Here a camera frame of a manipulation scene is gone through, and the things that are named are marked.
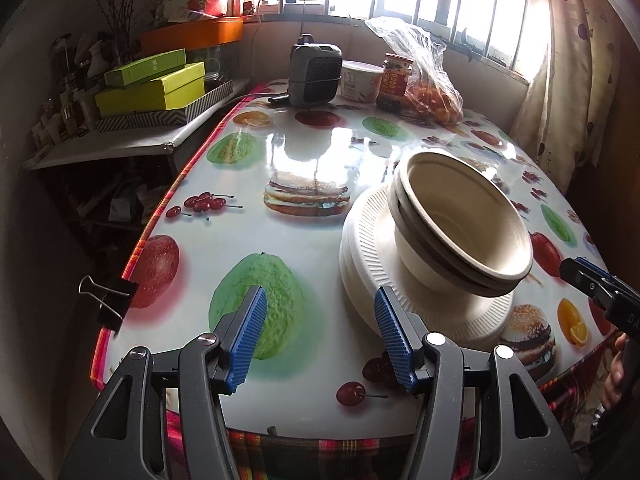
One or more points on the lime green box upper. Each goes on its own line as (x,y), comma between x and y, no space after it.
(145,69)

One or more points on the plaid table cloth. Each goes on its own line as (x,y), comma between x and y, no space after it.
(350,449)

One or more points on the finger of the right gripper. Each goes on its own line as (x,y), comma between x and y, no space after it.
(593,289)
(597,273)

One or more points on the white plastic tub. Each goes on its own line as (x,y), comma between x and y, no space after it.
(360,82)

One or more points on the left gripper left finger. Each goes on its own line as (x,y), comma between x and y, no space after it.
(125,434)

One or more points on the orange storage box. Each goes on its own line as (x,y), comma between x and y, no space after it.
(196,35)

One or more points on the grey portable fan heater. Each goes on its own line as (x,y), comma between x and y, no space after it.
(315,72)

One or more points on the white paper plate front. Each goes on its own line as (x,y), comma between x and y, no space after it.
(369,260)

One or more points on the lime green box lower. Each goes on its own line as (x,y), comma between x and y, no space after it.
(169,92)

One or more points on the person right hand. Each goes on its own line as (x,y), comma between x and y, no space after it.
(613,390)

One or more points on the grey side shelf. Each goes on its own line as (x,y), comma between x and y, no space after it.
(163,140)

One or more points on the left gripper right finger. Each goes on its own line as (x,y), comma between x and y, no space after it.
(516,434)

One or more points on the striped grey flat box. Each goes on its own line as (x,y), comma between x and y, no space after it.
(177,117)

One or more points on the lime green box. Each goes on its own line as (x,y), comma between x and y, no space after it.
(145,69)
(169,92)

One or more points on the black binder clip left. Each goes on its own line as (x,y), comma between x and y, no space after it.
(114,299)

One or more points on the red packet on sill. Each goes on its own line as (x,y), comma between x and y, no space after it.
(215,8)

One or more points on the red label glass jar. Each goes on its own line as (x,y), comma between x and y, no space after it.
(392,92)

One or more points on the plastic bag of oranges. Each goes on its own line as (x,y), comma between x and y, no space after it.
(429,92)

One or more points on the floral beige curtain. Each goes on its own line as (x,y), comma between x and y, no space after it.
(561,122)

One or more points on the fruit print table cover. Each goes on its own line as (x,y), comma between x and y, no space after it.
(325,234)

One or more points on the beige pulp bowl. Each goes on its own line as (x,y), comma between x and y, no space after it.
(502,252)
(431,261)
(430,174)

